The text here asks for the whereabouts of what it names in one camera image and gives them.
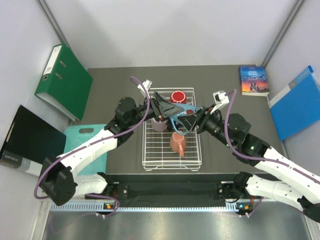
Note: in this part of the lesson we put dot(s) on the terracotta pink mug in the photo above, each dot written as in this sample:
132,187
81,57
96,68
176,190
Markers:
178,144

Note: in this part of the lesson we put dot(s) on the black clip file folder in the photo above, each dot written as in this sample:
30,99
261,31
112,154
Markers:
29,141

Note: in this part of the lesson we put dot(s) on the blue folder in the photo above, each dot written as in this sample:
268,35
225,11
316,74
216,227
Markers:
297,106

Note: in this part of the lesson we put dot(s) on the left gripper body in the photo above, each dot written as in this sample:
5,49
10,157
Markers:
156,108

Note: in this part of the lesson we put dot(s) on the green lever arch binder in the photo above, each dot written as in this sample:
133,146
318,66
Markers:
65,84

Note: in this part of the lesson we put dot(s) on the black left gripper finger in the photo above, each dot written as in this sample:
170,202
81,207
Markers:
174,112
161,102

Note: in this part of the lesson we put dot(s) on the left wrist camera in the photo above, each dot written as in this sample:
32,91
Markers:
144,87

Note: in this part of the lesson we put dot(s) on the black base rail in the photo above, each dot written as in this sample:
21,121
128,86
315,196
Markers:
214,186

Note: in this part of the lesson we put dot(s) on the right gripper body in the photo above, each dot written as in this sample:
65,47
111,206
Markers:
207,119

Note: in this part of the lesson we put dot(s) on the red ceramic mug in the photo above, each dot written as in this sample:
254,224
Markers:
178,97

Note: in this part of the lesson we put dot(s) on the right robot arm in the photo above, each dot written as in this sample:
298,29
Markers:
297,187

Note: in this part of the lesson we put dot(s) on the lilac ceramic mug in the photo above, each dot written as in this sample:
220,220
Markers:
158,126

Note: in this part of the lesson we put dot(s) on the white wire dish rack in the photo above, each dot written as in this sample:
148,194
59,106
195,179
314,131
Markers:
158,155

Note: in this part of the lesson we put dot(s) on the slotted cable duct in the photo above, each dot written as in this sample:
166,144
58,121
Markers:
96,206

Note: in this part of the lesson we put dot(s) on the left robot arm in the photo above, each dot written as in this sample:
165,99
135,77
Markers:
60,179

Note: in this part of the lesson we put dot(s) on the light blue floral mug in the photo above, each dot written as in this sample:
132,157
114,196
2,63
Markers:
176,124

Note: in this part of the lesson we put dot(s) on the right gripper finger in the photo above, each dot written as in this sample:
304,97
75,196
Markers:
190,122
199,113

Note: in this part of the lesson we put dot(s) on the Jane Eyre book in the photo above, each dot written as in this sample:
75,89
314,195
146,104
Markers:
253,81

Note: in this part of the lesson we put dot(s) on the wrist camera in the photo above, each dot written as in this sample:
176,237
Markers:
144,87
220,100

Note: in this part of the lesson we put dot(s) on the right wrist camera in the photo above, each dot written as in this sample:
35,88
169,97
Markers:
220,100

